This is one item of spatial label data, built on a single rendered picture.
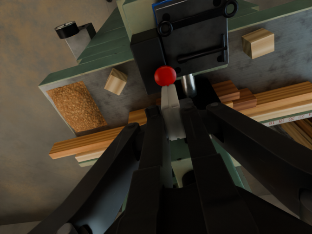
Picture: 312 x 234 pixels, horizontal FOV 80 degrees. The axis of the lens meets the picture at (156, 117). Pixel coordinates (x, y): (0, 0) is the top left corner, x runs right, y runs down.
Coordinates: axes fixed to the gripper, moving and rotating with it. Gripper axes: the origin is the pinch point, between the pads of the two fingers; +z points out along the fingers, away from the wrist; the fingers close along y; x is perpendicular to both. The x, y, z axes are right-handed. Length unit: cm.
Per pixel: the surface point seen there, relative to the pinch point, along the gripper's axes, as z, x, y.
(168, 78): 8.3, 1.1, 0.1
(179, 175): 8.1, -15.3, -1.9
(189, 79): 15.6, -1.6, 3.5
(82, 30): 47, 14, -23
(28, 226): 155, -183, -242
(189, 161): 7.3, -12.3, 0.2
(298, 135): 116, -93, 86
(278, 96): 21.8, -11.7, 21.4
